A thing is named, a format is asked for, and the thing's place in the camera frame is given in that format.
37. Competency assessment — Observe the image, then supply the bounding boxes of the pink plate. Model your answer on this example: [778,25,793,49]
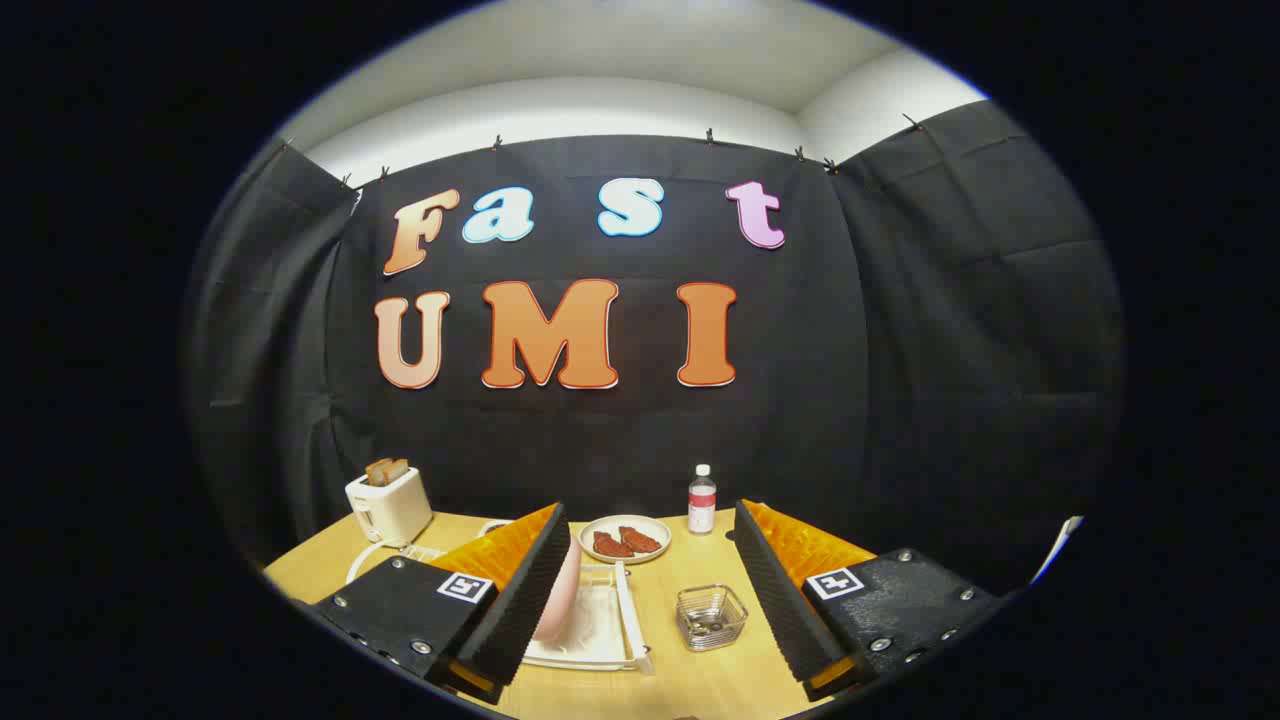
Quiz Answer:
[533,540,583,643]

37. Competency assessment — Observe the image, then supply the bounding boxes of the white wire dish rack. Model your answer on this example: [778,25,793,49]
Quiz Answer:
[520,563,656,676]

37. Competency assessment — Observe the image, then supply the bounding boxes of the clear bottle with red label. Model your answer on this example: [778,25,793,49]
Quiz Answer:
[688,464,718,536]

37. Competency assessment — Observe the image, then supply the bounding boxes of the white toaster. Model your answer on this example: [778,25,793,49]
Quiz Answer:
[345,466,434,548]

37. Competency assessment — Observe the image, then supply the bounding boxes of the black backdrop cloth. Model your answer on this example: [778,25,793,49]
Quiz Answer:
[185,100,1126,601]

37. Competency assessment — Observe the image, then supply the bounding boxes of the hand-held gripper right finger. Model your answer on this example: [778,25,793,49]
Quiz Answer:
[733,498,1001,701]

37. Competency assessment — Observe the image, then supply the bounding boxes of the metal wire basket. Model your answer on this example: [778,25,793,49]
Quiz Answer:
[676,585,749,653]

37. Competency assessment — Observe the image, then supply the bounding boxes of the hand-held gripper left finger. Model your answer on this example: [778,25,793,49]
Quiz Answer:
[295,502,573,706]

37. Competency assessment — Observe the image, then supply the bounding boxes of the white plate with meat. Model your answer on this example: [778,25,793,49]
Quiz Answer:
[579,515,673,566]

